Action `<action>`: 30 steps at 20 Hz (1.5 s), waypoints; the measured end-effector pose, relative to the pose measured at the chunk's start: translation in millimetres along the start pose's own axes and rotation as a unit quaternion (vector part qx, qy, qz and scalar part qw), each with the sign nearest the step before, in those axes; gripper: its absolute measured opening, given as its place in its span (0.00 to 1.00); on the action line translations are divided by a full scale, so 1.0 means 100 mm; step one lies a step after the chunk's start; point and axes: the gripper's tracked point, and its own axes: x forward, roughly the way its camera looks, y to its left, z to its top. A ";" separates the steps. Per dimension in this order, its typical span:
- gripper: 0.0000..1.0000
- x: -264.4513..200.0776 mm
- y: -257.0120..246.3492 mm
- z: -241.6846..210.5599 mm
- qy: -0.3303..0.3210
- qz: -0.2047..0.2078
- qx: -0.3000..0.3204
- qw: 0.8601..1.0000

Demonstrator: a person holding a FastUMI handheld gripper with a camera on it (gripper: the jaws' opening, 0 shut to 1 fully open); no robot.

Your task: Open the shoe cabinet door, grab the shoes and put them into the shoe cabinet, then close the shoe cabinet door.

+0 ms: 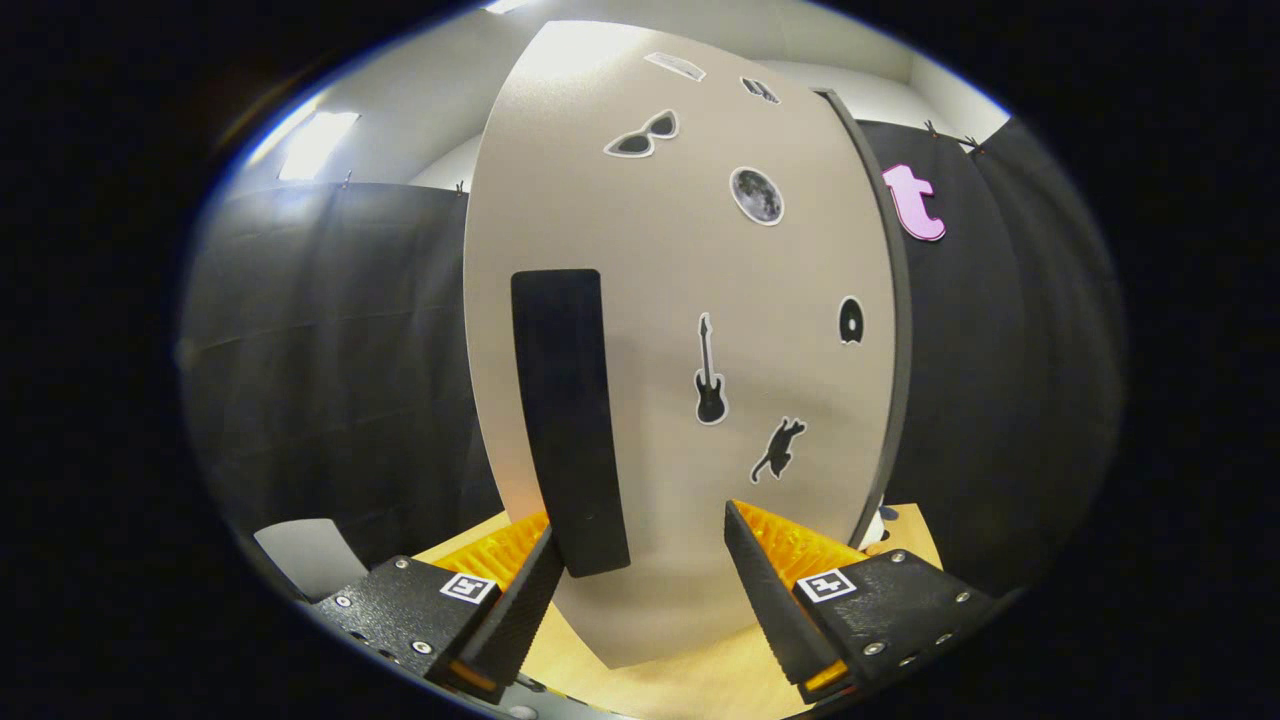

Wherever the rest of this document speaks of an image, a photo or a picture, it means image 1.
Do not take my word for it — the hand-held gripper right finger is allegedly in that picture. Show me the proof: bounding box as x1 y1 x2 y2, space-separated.
723 498 999 706

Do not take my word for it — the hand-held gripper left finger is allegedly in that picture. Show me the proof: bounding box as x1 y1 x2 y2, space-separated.
312 515 566 704

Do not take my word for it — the black door handle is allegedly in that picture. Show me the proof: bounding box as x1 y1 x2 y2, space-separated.
510 268 632 579

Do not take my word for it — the grey shoe cabinet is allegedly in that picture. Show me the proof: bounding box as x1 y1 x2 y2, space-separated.
812 87 914 549

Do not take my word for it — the black backdrop cloth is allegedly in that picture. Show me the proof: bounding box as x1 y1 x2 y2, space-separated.
180 115 1131 601

